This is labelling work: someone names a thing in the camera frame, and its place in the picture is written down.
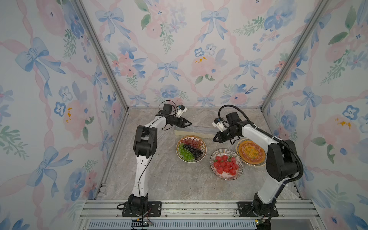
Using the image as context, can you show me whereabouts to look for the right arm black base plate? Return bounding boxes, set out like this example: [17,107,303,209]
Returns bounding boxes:
[237,201,279,218]

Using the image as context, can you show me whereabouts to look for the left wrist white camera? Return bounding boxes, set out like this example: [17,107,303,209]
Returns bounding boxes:
[176,104,187,118]

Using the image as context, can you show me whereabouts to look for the wrist white camera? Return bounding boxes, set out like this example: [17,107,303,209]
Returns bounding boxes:
[176,104,187,118]
[212,118,227,132]

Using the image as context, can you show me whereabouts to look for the plate of red strawberries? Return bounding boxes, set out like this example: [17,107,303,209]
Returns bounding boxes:
[209,148,244,181]

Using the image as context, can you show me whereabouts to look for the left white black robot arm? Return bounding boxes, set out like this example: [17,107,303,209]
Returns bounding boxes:
[122,103,192,217]

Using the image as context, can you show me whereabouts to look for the aluminium front rail frame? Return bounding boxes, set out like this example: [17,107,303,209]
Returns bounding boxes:
[75,200,326,230]

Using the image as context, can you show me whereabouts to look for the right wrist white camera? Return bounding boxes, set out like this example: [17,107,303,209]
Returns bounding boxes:
[212,118,227,132]

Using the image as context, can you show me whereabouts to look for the yellow plate with food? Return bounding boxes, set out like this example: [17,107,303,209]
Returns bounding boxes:
[235,138,268,167]

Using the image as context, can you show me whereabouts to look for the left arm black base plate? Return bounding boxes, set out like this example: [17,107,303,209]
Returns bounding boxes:
[122,201,162,217]

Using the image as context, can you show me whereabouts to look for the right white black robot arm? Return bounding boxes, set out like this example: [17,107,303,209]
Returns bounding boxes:
[212,105,304,218]

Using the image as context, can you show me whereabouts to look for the cream plastic wrap dispenser box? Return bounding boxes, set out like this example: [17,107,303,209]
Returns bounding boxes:
[174,126,219,139]

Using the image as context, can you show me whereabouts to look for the plate of grapes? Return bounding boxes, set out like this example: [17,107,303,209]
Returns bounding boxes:
[176,136,207,163]

